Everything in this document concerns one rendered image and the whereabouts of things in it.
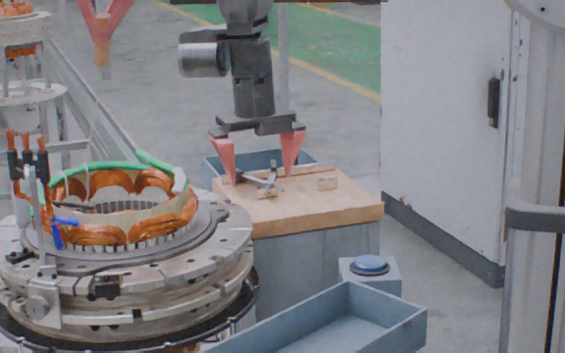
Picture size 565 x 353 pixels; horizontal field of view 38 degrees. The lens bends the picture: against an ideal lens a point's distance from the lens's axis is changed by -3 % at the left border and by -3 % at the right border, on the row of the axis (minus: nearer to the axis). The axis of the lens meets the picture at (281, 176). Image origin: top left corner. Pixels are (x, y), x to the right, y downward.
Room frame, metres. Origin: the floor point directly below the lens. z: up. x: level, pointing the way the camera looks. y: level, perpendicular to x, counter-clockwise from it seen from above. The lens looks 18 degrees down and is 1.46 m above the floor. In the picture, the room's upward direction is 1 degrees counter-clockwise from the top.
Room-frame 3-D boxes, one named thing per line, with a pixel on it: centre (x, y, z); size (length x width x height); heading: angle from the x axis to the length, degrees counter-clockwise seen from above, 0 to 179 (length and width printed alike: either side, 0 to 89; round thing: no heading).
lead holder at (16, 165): (0.82, 0.26, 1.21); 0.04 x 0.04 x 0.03; 23
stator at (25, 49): (3.07, 1.00, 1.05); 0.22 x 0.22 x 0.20
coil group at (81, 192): (0.96, 0.26, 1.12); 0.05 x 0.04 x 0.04; 113
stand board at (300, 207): (1.13, -0.02, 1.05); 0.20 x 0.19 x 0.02; 19
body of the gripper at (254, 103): (1.14, 0.04, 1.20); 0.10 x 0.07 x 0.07; 109
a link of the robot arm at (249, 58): (1.14, 0.04, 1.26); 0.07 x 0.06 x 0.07; 74
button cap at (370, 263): (0.93, -0.10, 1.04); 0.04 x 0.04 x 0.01
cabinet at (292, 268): (1.13, -0.02, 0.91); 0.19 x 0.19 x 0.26; 19
